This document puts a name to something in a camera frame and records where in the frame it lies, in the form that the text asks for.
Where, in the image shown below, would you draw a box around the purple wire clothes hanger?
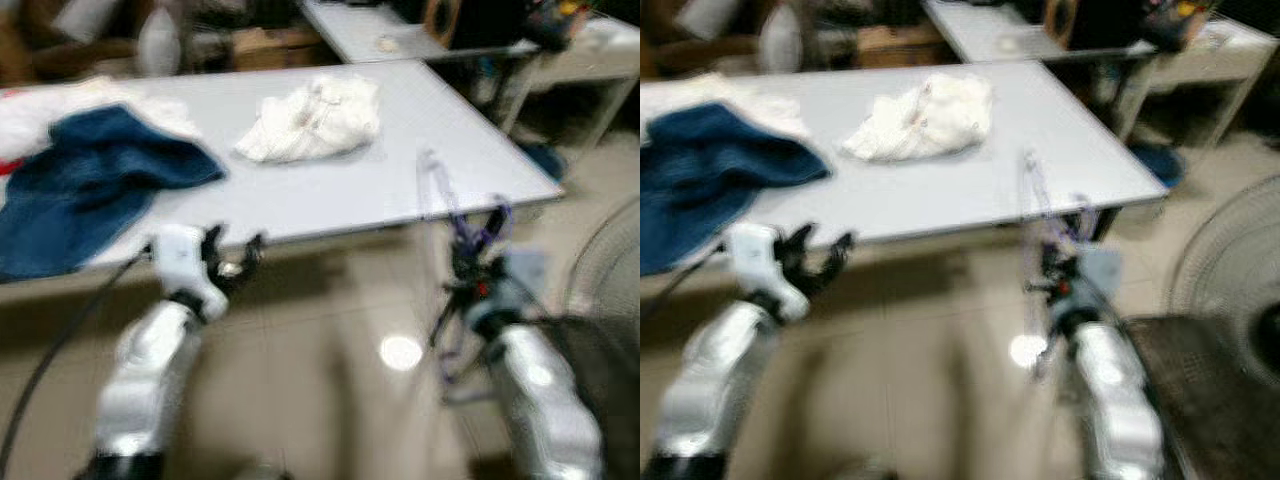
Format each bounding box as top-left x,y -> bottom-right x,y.
1018,148 -> 1101,386
415,148 -> 514,393

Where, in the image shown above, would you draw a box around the blue denim garment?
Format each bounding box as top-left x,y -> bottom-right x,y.
0,105 -> 227,283
640,100 -> 833,278

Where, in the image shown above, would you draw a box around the long white table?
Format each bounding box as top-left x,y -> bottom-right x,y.
0,60 -> 566,291
640,62 -> 1171,276

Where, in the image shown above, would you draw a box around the blue bundle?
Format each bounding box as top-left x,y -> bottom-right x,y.
1130,143 -> 1188,191
520,143 -> 568,188

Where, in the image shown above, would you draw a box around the white standing fan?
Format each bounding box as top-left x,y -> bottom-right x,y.
1166,175 -> 1280,393
563,193 -> 641,323

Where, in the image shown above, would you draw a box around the cream white pants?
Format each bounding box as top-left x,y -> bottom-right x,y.
838,74 -> 996,164
232,75 -> 383,165

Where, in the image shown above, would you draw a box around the crumpled white garment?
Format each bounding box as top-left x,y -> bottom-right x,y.
0,78 -> 201,166
640,72 -> 813,141

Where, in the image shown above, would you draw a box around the white pillow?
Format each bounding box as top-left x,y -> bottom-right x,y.
136,8 -> 183,78
52,0 -> 126,41
757,5 -> 803,74
685,0 -> 746,39

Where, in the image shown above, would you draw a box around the brown cardboard box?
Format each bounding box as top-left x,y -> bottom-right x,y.
853,25 -> 948,71
228,27 -> 326,73

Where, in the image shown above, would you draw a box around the brown sofa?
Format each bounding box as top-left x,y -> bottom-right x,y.
0,0 -> 236,86
640,0 -> 861,83

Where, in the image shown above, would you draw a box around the dark mesh object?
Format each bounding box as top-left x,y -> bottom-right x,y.
1128,315 -> 1280,480

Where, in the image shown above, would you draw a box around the beige desk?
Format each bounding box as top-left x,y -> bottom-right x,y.
1108,15 -> 1257,151
497,18 -> 641,151

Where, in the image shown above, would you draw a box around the small white table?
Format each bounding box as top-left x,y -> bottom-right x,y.
925,0 -> 1161,63
300,0 -> 546,66

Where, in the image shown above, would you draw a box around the black bag colourful items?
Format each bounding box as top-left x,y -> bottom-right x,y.
520,0 -> 593,53
1140,0 -> 1216,51

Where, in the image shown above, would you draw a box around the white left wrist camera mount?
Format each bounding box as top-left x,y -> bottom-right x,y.
725,222 -> 809,323
150,223 -> 231,323

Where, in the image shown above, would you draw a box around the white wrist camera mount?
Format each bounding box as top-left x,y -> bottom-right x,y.
495,248 -> 551,313
150,223 -> 231,323
725,222 -> 809,323
1078,246 -> 1128,311

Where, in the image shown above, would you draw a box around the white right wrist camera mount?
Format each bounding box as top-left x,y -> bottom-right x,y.
1078,246 -> 1128,311
495,248 -> 551,313

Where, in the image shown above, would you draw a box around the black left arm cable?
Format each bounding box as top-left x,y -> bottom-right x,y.
0,248 -> 153,476
640,243 -> 729,323

